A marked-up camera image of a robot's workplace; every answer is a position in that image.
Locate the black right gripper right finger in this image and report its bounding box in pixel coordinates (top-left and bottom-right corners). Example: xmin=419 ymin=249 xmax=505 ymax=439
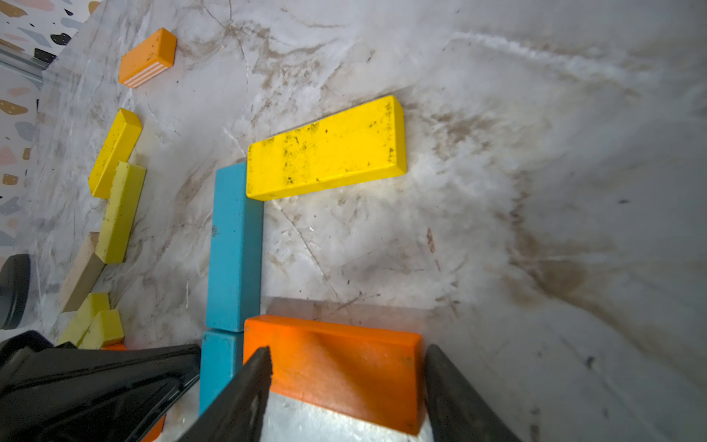
xmin=423 ymin=344 xmax=520 ymax=442

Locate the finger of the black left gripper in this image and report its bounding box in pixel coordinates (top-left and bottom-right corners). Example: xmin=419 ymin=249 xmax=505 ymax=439
xmin=1 ymin=331 xmax=201 ymax=441

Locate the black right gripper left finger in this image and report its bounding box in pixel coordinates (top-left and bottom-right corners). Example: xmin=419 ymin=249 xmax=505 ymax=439
xmin=179 ymin=346 xmax=272 ymax=442

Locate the teal block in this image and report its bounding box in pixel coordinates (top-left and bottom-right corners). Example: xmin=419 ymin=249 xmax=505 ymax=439
xmin=206 ymin=163 xmax=263 ymax=333
xmin=199 ymin=330 xmax=243 ymax=415

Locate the orange block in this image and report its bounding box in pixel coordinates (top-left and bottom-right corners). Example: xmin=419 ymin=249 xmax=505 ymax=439
xmin=119 ymin=28 xmax=178 ymax=88
xmin=101 ymin=341 xmax=167 ymax=442
xmin=243 ymin=315 xmax=425 ymax=435

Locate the yellow-green block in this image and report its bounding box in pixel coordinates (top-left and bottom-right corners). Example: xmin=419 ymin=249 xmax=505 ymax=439
xmin=95 ymin=161 xmax=147 ymax=264

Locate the yellow block scuffed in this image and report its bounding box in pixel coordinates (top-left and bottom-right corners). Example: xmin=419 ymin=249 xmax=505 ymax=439
xmin=246 ymin=95 xmax=407 ymax=201

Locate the black gooseneck mic stand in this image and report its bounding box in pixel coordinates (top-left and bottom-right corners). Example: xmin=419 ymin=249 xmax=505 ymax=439
xmin=0 ymin=253 xmax=31 ymax=330

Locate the natural wood block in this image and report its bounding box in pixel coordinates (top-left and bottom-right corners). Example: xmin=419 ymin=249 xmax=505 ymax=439
xmin=60 ymin=232 xmax=105 ymax=313

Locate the aluminium corner post left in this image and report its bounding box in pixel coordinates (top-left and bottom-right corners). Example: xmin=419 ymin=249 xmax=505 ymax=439
xmin=0 ymin=45 xmax=49 ymax=81

